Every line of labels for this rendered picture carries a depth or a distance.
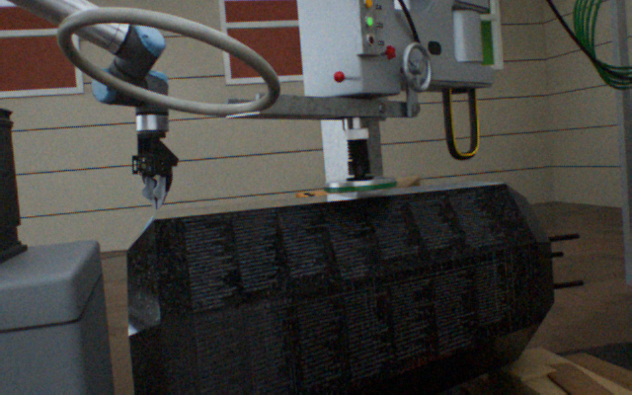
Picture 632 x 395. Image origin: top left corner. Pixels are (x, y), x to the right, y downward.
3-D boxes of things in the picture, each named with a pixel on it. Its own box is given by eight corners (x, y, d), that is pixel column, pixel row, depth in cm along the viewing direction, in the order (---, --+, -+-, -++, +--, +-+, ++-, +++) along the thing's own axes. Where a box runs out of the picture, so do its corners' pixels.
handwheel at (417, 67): (409, 96, 204) (405, 48, 203) (436, 92, 197) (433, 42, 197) (381, 96, 192) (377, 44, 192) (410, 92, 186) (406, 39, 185)
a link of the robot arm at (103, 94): (103, 52, 165) (141, 60, 175) (82, 85, 170) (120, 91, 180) (119, 78, 161) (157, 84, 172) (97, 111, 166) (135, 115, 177)
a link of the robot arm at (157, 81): (124, 71, 179) (152, 76, 187) (125, 117, 179) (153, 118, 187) (147, 67, 174) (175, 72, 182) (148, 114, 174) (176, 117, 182)
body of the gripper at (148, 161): (131, 177, 177) (130, 132, 177) (148, 177, 185) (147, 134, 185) (156, 176, 175) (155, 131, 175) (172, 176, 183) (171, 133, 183)
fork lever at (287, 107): (374, 121, 218) (373, 107, 218) (424, 117, 205) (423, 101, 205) (216, 119, 166) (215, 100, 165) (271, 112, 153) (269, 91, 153)
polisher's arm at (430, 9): (449, 119, 258) (440, -5, 256) (505, 114, 243) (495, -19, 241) (334, 122, 202) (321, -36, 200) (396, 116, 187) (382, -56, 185)
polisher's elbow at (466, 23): (421, 70, 245) (417, 18, 244) (454, 71, 256) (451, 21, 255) (459, 62, 230) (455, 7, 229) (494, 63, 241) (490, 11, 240)
